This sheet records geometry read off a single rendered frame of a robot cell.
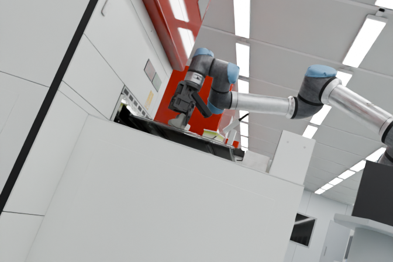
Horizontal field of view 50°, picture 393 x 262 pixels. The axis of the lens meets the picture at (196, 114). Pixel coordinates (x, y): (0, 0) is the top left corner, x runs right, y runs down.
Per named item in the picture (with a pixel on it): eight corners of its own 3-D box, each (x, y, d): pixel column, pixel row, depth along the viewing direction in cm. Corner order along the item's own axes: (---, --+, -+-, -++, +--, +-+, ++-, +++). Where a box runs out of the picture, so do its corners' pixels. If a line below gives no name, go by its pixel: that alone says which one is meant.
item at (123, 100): (109, 119, 137) (120, 93, 139) (141, 147, 179) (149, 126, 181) (113, 121, 137) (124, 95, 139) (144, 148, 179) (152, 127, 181)
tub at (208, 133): (198, 142, 189) (203, 128, 191) (206, 147, 195) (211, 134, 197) (212, 145, 185) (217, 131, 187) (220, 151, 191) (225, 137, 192)
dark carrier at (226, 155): (132, 116, 143) (133, 114, 143) (153, 138, 176) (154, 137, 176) (228, 147, 136) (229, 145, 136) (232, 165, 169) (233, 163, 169)
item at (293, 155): (268, 176, 116) (283, 129, 119) (261, 195, 168) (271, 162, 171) (302, 188, 114) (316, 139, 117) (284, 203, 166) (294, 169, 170)
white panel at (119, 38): (49, 87, 102) (113, -51, 111) (134, 152, 180) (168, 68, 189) (61, 90, 101) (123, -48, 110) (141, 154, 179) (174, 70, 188)
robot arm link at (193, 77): (200, 81, 171) (208, 78, 163) (196, 91, 169) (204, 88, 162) (184, 73, 168) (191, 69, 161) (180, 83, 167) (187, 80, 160)
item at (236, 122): (217, 144, 178) (227, 115, 181) (217, 145, 181) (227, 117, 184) (230, 148, 176) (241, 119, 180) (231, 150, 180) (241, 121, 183)
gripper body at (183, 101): (166, 109, 164) (177, 82, 167) (186, 118, 167) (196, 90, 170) (172, 107, 157) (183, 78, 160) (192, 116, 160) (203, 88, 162)
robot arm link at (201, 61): (216, 50, 164) (195, 44, 165) (206, 75, 161) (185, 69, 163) (216, 58, 171) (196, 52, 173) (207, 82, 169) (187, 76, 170)
